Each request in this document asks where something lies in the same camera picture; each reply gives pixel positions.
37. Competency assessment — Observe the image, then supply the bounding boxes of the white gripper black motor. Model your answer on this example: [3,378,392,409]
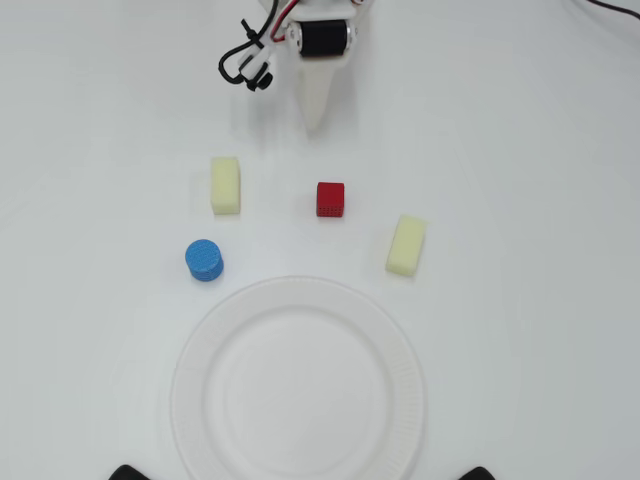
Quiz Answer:
[285,0,372,134]

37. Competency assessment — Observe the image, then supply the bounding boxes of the red perforated cube block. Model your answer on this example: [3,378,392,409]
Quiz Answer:
[315,181,346,219]

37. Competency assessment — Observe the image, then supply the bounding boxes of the pale yellow sponge block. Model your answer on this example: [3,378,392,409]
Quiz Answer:
[384,214,429,277]
[209,156,244,217]

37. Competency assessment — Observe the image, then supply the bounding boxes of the blue cylinder block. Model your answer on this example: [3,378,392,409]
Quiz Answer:
[184,238,224,284]

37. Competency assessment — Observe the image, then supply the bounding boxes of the white paper plate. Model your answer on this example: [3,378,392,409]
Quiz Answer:
[169,275,428,480]

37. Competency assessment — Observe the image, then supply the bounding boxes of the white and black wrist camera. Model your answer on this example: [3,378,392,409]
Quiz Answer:
[236,43,275,93]

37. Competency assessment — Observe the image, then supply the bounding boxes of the red and black motor wires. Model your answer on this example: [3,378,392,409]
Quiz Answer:
[258,0,297,43]

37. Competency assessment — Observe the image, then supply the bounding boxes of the black camera cable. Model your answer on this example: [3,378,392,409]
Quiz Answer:
[217,18,266,86]

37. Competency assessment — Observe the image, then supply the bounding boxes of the thin black and red cable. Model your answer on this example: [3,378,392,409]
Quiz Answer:
[574,0,640,19]

